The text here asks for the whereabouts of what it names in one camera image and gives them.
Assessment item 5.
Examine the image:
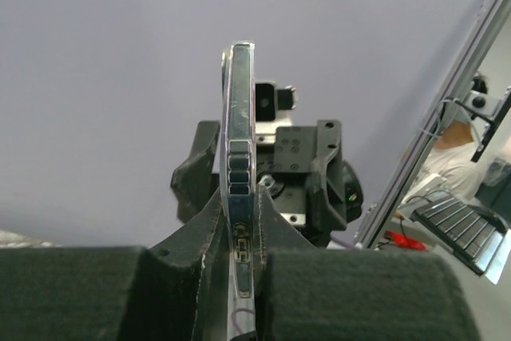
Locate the aluminium enclosure frame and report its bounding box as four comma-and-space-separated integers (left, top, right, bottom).
355, 0, 510, 249

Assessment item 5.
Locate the person in white shirt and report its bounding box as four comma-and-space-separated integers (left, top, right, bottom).
422, 71, 490, 200

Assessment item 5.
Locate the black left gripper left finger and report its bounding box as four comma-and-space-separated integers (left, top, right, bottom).
1, 194, 228, 340

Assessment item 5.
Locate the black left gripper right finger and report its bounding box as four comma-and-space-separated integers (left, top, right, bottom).
255, 188, 480, 340

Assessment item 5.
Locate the keyboard outside enclosure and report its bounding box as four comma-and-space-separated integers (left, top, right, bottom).
410, 190, 509, 276

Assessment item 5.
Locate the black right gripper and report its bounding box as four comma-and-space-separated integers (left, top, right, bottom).
170, 81, 363, 248

